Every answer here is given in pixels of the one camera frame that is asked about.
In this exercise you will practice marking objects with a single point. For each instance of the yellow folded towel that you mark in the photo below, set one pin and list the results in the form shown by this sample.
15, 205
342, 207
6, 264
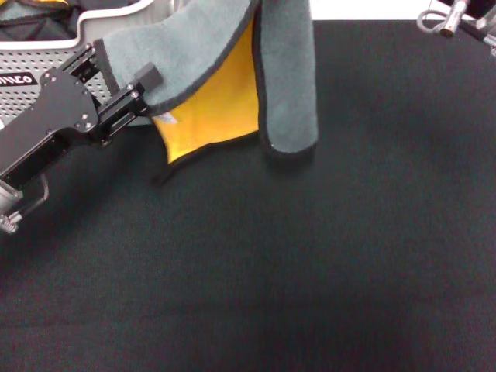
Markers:
52, 2

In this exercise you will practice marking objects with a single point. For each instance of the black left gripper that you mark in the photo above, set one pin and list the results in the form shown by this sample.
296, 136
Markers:
58, 108

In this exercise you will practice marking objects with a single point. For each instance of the grey and yellow towel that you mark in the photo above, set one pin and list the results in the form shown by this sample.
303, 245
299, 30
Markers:
286, 77

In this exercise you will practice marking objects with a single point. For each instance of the dark folded towel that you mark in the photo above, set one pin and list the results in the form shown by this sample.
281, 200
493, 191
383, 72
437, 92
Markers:
35, 25

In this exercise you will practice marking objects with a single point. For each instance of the grey perforated storage box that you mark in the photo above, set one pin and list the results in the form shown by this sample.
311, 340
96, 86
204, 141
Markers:
23, 58

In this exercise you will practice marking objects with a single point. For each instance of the black tablecloth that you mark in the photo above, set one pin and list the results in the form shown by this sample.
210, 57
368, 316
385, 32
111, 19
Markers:
310, 252

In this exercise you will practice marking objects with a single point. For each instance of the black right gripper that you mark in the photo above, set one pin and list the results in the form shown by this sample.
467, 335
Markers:
482, 7

